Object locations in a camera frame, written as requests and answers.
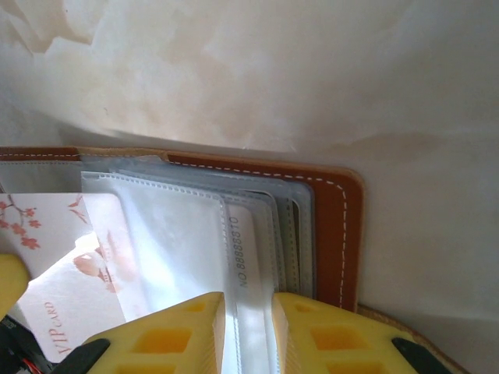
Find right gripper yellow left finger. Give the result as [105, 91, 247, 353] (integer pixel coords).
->
[58, 291, 228, 374]

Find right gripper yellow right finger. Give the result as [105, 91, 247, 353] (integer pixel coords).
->
[272, 291, 444, 374]

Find white VIP card pink blossoms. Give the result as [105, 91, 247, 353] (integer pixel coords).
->
[0, 192, 140, 365]

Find white card with printed number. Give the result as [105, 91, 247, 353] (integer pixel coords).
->
[224, 204, 276, 299]

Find brown leather card holder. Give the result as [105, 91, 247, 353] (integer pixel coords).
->
[0, 146, 471, 374]

